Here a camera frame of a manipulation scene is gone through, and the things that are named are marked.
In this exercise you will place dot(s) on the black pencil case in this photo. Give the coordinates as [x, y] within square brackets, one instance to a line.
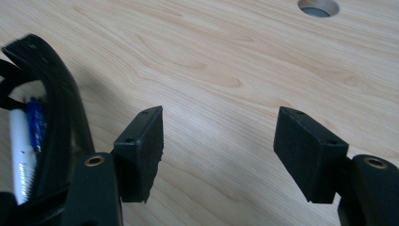
[62, 119]

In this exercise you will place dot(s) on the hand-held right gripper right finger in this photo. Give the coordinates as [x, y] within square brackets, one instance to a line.
[309, 157]

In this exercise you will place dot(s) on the white pen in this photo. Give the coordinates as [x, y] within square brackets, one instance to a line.
[22, 157]

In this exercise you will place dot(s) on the blue pen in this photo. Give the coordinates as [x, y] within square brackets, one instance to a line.
[37, 125]

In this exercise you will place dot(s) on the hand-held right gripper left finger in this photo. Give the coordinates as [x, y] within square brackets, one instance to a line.
[141, 157]

